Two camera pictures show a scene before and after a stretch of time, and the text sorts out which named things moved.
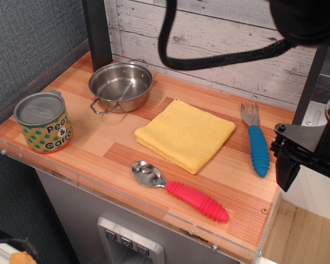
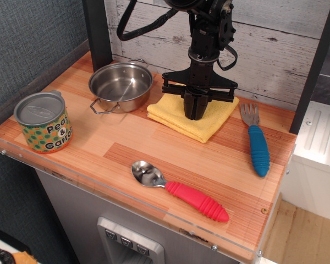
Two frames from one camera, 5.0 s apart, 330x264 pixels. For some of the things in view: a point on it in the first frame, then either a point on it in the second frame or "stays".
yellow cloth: (183, 135) to (169, 109)
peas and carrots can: (45, 122) stays
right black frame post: (310, 83) stays
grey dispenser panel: (122, 245) stays
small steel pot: (124, 85) stays
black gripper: (316, 147) to (199, 78)
